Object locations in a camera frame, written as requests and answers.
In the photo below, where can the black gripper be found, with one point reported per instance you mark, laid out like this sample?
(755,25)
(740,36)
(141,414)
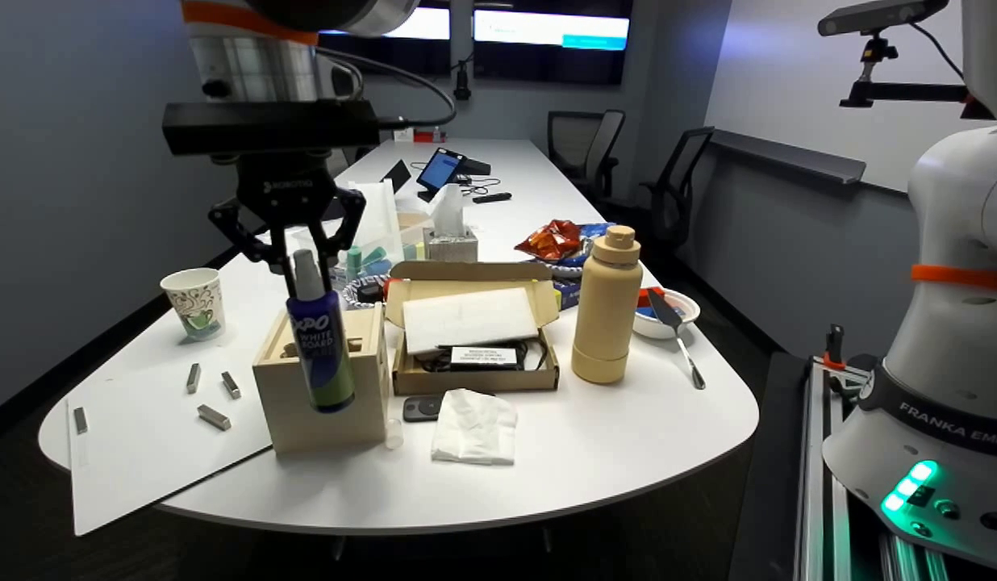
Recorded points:
(291,195)

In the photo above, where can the blue spray bottle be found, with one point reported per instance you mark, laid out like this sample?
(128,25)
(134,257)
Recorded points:
(320,343)

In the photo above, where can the clear plastic container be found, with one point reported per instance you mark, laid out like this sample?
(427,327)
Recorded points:
(381,219)

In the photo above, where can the paper cup green print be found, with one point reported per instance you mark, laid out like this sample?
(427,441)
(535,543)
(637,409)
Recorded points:
(196,305)

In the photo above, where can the white tissue box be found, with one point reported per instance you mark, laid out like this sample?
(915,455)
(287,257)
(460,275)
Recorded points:
(451,240)

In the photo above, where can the small grey metal piece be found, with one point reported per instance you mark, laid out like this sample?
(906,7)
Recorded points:
(230,386)
(80,422)
(193,377)
(215,417)

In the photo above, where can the tablet with blue screen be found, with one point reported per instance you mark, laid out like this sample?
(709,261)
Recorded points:
(439,170)

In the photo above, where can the wooden shape sorter box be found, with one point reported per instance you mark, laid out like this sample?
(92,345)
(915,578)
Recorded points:
(323,414)

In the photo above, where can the white paper sheet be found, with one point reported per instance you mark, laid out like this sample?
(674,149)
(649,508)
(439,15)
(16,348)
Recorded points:
(467,318)

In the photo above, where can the black phone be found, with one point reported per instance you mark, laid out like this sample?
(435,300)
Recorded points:
(421,409)

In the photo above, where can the black remote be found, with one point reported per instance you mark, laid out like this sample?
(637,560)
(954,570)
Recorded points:
(491,199)

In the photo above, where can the open cardboard box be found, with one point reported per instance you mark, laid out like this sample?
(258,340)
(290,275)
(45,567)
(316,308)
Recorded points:
(469,365)

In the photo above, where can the black labelled power adapter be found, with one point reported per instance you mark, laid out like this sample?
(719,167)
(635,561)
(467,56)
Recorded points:
(483,356)

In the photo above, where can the white crumpled tissue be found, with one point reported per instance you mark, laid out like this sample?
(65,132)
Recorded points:
(475,426)

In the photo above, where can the red Doritos chip bag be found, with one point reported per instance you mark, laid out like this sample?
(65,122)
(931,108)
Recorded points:
(550,240)

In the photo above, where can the white acrylic board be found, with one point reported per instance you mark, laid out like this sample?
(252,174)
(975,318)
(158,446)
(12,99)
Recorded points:
(152,453)

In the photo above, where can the black office chair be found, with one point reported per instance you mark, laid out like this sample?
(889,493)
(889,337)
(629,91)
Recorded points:
(677,183)
(581,147)

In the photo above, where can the white bowl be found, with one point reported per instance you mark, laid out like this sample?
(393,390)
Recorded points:
(671,323)

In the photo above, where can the dark metal cake server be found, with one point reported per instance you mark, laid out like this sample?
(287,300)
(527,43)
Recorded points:
(687,343)

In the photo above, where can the grey whiteboard tray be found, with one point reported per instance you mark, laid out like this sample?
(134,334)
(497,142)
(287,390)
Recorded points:
(789,156)

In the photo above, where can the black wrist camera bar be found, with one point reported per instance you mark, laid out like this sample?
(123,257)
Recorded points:
(265,127)

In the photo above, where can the black conference camera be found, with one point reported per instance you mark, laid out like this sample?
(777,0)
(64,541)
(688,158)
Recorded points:
(462,65)

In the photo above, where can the wall monitor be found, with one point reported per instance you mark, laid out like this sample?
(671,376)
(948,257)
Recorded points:
(421,27)
(550,29)

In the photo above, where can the aluminium rail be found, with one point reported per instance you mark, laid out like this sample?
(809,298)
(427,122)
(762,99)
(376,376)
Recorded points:
(832,472)

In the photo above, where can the grey camera on mount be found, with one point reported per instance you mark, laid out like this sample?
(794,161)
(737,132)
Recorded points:
(878,19)

